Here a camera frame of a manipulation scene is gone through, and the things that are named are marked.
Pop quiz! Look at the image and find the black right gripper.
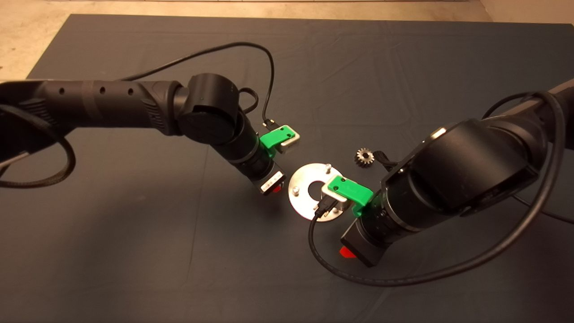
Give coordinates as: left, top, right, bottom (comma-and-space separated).
339, 222, 385, 268

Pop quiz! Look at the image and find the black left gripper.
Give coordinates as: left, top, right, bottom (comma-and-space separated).
258, 170, 287, 196

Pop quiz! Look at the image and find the round metal carrier plate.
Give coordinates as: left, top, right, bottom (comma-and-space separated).
288, 163, 348, 221

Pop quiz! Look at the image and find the dark steel planetary gear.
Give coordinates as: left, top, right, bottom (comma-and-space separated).
355, 148, 375, 168

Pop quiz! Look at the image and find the dark grey table cloth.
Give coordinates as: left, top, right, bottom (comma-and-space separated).
0, 13, 574, 323

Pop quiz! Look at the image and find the thick black right camera cable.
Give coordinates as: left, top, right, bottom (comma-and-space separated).
308, 92, 566, 288

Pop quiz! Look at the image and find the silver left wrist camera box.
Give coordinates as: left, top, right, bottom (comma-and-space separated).
280, 128, 300, 154

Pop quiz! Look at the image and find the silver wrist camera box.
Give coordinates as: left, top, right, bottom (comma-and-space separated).
280, 128, 300, 154
320, 182, 349, 216

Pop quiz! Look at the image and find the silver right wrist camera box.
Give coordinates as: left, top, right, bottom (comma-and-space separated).
320, 182, 349, 216

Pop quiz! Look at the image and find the green left camera mount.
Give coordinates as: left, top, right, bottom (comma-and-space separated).
260, 126, 299, 157

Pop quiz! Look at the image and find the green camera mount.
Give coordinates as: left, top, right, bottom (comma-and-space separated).
324, 176, 374, 219
260, 126, 299, 157

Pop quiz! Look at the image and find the green right camera mount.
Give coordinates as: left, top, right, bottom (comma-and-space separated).
324, 176, 374, 219

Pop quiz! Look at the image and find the black cable strap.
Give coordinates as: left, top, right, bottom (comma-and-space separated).
374, 151, 400, 171

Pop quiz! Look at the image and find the thin black left camera cable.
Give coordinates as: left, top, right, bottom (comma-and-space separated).
121, 42, 275, 128

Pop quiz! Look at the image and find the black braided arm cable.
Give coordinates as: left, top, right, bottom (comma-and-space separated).
0, 104, 76, 189

